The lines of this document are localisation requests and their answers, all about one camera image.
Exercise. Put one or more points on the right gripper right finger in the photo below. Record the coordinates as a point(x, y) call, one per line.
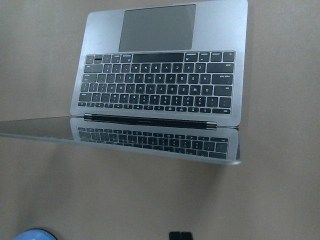
point(186, 235)

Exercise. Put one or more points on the blue desk lamp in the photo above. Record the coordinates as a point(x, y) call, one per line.
point(35, 234)

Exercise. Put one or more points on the silver grey laptop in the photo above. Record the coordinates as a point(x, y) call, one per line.
point(164, 80)

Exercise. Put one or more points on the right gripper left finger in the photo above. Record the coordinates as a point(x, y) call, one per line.
point(174, 235)

